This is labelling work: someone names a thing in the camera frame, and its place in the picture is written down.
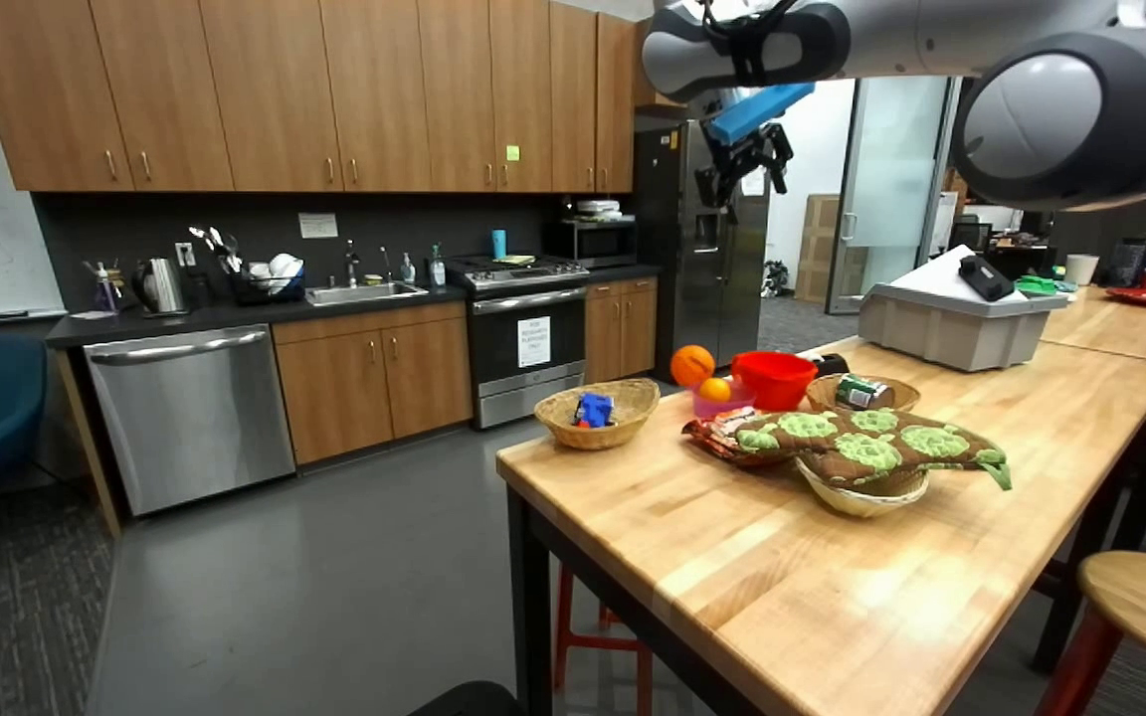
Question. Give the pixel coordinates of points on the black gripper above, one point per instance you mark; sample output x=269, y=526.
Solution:
x=739, y=158

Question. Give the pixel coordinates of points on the orange basketball toy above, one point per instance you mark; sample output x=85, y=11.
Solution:
x=690, y=364

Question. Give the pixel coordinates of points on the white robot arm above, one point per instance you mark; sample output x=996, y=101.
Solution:
x=1054, y=104

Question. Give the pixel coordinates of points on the red plastic bowl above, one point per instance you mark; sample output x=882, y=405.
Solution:
x=772, y=380

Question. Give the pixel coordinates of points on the small orange ball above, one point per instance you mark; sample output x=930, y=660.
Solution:
x=716, y=392

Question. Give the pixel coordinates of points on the white bowl under mitt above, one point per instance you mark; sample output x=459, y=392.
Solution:
x=858, y=502

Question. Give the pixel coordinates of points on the stainless refrigerator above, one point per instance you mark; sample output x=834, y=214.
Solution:
x=708, y=251

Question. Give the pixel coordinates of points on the black microwave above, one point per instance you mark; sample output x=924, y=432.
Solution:
x=595, y=242

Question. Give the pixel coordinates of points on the black tape dispenser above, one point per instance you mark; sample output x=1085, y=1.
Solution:
x=830, y=364

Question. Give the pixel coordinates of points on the grey plastic bin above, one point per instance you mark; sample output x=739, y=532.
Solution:
x=936, y=316

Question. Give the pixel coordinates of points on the brown wicker basket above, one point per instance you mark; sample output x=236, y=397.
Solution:
x=820, y=397

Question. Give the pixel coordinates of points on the pink plastic plate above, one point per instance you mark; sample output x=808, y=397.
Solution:
x=707, y=409

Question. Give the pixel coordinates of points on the green can in basket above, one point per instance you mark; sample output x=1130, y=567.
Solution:
x=862, y=392

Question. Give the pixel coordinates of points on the blue cup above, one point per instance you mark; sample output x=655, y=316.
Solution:
x=497, y=246

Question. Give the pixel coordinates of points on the stainless oven stove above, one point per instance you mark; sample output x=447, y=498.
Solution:
x=526, y=335

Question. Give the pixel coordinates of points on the orange noodle packet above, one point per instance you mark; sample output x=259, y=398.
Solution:
x=716, y=436

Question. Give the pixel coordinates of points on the blue grey lego toy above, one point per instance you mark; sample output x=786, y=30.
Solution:
x=595, y=413

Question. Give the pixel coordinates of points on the wicker basket with toys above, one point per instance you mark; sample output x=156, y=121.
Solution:
x=634, y=398

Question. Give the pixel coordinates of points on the brown green oven mitt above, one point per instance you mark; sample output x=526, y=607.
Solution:
x=862, y=446

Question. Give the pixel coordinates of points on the kitchen sink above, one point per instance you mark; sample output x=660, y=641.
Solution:
x=361, y=295

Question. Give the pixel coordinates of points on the lower wooden cabinet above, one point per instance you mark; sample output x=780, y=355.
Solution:
x=366, y=380

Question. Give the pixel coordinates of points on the red metal stool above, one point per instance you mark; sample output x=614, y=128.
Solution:
x=566, y=637

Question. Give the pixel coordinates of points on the dish rack with dishes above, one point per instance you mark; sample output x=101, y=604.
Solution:
x=253, y=282

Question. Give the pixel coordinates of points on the round wooden stool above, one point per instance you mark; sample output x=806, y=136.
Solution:
x=1115, y=612

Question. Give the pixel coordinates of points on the stainless dishwasher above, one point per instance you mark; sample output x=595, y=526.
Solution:
x=192, y=417

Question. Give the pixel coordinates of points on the upper wooden cabinets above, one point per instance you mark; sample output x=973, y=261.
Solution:
x=503, y=97

